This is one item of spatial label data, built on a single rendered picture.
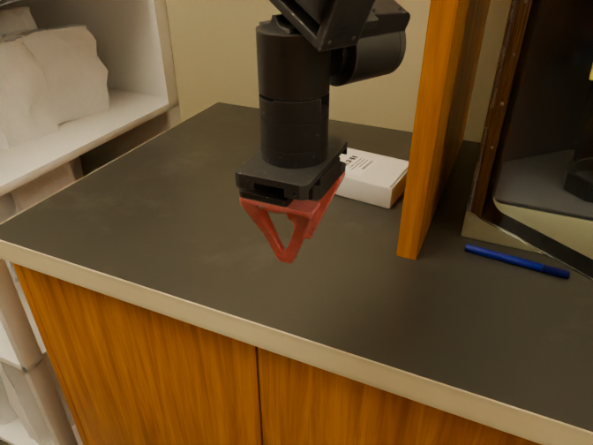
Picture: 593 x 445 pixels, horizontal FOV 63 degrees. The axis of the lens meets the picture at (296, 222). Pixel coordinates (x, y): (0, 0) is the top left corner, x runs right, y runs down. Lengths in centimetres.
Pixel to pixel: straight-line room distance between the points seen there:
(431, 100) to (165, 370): 58
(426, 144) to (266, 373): 38
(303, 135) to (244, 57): 94
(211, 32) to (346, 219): 72
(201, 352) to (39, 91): 76
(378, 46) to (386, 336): 34
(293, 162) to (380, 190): 45
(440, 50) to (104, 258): 53
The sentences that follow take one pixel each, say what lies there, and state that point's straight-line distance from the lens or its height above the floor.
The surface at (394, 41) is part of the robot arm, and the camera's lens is 43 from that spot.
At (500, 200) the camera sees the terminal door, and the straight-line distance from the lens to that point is 72.
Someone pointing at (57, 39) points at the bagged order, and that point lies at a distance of 137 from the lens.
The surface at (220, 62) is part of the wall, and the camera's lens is 136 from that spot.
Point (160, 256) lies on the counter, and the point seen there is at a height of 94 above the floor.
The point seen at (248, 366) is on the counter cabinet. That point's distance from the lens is 73.
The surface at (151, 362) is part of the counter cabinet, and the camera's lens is 87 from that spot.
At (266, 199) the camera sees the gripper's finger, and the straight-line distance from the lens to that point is 40.
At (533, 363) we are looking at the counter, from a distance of 63.
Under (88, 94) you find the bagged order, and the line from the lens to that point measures 139.
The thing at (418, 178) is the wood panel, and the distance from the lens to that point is 66.
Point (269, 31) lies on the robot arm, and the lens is 38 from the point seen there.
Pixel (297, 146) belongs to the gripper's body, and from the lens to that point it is 39.
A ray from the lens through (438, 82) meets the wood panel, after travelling 62.
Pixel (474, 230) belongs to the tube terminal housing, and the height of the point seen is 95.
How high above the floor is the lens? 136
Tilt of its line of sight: 32 degrees down
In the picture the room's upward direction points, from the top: straight up
